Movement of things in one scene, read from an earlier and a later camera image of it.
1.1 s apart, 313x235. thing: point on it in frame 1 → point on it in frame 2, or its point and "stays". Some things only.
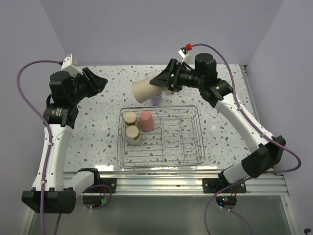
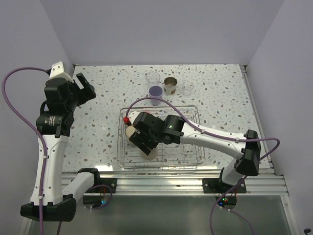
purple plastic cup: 156,100 stays
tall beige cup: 143,89 → 152,154
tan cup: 133,135 stays
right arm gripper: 165,79 → 137,137
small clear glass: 188,91 stays
